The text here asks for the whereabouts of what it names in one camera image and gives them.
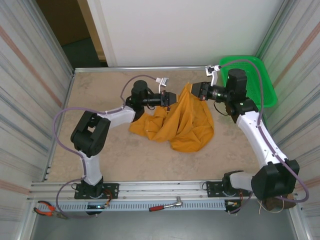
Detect orange t-shirt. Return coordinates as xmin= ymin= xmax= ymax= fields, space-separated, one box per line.
xmin=128 ymin=83 xmax=216 ymax=153

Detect green plastic basket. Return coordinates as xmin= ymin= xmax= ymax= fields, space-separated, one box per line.
xmin=218 ymin=55 xmax=278 ymax=109

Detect beige door jamb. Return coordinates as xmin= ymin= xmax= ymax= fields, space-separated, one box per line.
xmin=77 ymin=0 xmax=109 ymax=67

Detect brown wooden panel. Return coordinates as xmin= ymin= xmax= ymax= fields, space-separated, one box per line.
xmin=36 ymin=0 xmax=91 ymax=47

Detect black controller board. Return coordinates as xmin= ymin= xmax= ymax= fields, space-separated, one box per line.
xmin=85 ymin=203 xmax=111 ymax=216
xmin=224 ymin=199 xmax=243 ymax=215

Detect brown cloth pouch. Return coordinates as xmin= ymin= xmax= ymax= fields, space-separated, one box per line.
xmin=261 ymin=196 xmax=297 ymax=212

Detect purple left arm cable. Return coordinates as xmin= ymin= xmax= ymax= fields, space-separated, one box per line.
xmin=53 ymin=74 xmax=161 ymax=220

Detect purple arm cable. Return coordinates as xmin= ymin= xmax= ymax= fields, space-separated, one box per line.
xmin=53 ymin=74 xmax=161 ymax=220
xmin=219 ymin=59 xmax=310 ymax=215

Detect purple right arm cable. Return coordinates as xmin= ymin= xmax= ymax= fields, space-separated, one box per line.
xmin=219 ymin=59 xmax=310 ymax=215

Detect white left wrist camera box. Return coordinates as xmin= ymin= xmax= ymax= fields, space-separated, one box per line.
xmin=154 ymin=76 xmax=170 ymax=94

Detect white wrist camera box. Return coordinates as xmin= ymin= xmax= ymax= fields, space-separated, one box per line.
xmin=204 ymin=64 xmax=223 ymax=86
xmin=154 ymin=76 xmax=170 ymax=94

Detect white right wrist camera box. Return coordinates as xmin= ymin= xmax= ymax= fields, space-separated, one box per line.
xmin=204 ymin=64 xmax=223 ymax=86

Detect thin aluminium table-edge rail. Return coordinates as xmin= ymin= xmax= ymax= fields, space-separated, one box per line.
xmin=73 ymin=65 xmax=221 ymax=74

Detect white door frame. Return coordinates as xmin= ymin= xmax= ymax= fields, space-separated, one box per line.
xmin=86 ymin=0 xmax=118 ymax=68

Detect aluminium side rail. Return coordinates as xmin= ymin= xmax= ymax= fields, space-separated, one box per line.
xmin=42 ymin=70 xmax=76 ymax=182

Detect wide aluminium mounting rail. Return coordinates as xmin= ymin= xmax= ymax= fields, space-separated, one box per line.
xmin=26 ymin=177 xmax=298 ymax=202

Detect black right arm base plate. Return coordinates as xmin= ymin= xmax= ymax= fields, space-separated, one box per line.
xmin=205 ymin=181 xmax=252 ymax=198

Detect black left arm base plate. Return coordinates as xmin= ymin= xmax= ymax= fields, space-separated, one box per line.
xmin=74 ymin=183 xmax=120 ymax=200

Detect red-handled ratchet wrench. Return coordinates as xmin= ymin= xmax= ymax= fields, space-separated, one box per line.
xmin=148 ymin=196 xmax=183 ymax=213

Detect grey slotted cable duct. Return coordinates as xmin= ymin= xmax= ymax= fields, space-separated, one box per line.
xmin=53 ymin=201 xmax=227 ymax=212

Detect beige string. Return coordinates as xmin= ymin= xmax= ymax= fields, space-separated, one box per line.
xmin=258 ymin=199 xmax=286 ymax=215

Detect orange-handled pliers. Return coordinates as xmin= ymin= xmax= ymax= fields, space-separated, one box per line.
xmin=33 ymin=200 xmax=69 ymax=220

